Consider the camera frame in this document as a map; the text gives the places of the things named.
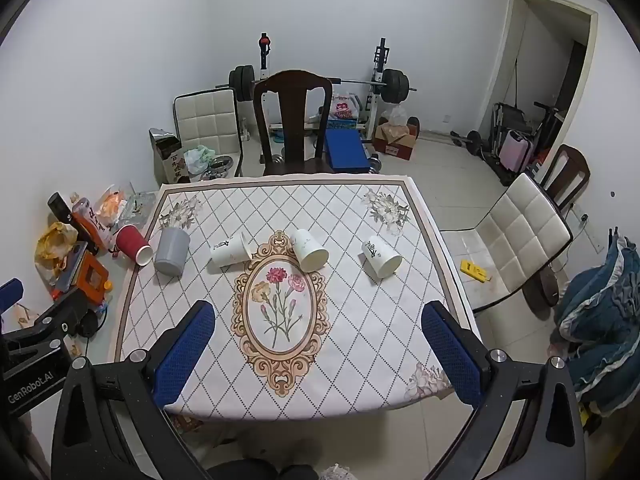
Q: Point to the red and white plastic bag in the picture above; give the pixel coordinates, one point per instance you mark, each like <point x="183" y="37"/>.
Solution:
<point x="344" y="108"/>

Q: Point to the red and white packet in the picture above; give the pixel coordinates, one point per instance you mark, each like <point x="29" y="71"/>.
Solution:
<point x="91" y="224"/>

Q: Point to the metal bowl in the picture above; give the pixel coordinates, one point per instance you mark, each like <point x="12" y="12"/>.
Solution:
<point x="220" y="166"/>

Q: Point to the brown cardboard box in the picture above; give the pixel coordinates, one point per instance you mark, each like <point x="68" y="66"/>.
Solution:
<point x="397" y="142"/>

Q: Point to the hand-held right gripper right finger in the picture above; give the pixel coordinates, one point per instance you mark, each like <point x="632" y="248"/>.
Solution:
<point x="450" y="355"/>

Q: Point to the yellow flat item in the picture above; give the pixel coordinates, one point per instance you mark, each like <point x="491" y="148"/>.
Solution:
<point x="472" y="270"/>

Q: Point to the grey cup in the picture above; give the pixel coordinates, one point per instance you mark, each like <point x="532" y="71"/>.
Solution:
<point x="171" y="256"/>

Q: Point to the small black barbell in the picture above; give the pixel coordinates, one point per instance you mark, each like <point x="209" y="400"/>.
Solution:
<point x="471" y="139"/>

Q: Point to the pink suitcase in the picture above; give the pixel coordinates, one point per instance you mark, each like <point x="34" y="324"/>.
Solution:
<point x="517" y="151"/>

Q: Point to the red paper cup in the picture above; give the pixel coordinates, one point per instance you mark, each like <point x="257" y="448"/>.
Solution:
<point x="131" y="246"/>

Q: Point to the orange plastic bag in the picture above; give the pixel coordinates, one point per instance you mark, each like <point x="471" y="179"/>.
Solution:
<point x="110" y="207"/>

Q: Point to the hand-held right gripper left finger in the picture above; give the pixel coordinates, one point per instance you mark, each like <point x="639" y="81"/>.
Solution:
<point x="185" y="350"/>

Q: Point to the white padded chair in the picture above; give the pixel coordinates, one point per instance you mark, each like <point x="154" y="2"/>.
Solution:
<point x="207" y="120"/>
<point x="520" y="240"/>

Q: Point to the dark wooden chair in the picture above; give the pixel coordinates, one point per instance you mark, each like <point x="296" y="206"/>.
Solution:
<point x="292" y="120"/>
<point x="567" y="170"/>

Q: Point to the yellow plastic bag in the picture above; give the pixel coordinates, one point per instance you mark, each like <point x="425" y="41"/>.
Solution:
<point x="54" y="244"/>

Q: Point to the floral printed tablecloth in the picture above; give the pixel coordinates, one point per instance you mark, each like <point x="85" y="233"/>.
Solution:
<point x="300" y="360"/>

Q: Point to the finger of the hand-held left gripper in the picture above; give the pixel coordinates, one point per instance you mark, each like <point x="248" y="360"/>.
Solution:
<point x="10" y="294"/>
<point x="50" y="321"/>

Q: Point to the black barbell with plates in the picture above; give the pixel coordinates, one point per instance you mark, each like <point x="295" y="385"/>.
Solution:
<point x="395" y="87"/>

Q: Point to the blue denim clothes pile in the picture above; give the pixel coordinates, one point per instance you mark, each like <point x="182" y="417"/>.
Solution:
<point x="605" y="320"/>

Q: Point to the white paper cup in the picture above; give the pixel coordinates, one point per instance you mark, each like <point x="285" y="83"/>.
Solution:
<point x="229" y="256"/>
<point x="309" y="254"/>
<point x="381" y="258"/>

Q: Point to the blue flat box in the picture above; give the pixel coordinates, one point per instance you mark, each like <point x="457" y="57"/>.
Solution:
<point x="345" y="151"/>

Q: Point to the folded metal cart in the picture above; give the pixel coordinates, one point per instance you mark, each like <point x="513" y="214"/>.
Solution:
<point x="507" y="122"/>

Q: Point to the white bench press rack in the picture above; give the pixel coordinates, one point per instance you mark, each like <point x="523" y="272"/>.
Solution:
<point x="381" y="67"/>

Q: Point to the dark printed carton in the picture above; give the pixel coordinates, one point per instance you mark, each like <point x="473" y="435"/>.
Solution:
<point x="167" y="160"/>

